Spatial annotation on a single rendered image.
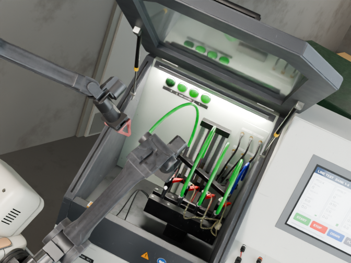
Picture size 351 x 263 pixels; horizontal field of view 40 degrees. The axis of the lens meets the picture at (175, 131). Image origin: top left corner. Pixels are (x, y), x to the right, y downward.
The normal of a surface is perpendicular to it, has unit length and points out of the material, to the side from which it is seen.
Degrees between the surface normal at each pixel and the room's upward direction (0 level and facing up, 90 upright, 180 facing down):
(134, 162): 82
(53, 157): 0
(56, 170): 0
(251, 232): 76
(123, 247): 90
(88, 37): 90
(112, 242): 90
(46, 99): 90
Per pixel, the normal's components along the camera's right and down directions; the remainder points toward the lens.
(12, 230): 0.72, 0.54
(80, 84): 0.47, 0.12
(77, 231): -0.32, 0.21
